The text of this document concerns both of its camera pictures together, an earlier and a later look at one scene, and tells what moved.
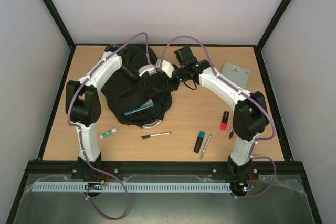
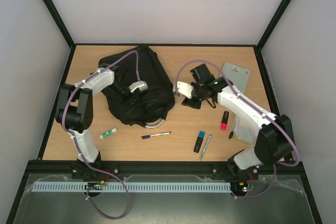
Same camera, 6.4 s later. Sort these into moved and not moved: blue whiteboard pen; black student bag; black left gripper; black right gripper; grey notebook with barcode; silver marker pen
Moved: black right gripper; black left gripper
Not moved: silver marker pen; grey notebook with barcode; black student bag; blue whiteboard pen
